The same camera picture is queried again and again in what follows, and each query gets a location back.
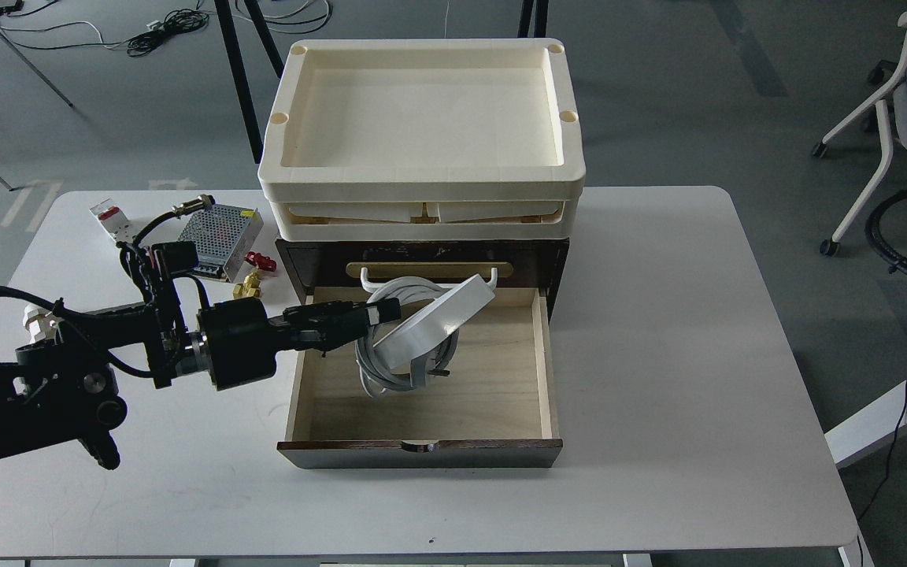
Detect black floor cables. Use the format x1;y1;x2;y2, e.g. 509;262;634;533
0;0;332;59

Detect silver mesh power supply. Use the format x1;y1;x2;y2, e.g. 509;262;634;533
179;204;263;283

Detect white power strip with cable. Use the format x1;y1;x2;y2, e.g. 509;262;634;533
355;274;494;398

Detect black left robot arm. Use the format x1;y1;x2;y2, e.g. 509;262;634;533
0;286;400;469

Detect brass valve red handle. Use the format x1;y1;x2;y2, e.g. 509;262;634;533
231;251;277;300

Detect white plastic pipe valve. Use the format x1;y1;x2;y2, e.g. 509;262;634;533
23;304;58;345

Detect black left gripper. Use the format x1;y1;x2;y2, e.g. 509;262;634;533
198;298;401;391

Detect white drawer handle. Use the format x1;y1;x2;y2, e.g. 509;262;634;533
359;268;499;294

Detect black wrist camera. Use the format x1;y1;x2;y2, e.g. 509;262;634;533
149;241;199;280

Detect cream plastic tray top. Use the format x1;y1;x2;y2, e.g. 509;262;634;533
258;39;586;242

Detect open wooden drawer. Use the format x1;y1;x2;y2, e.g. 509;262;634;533
278;288;564;469

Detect white red circuit breaker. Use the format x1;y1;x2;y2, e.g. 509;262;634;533
90;198;135;242

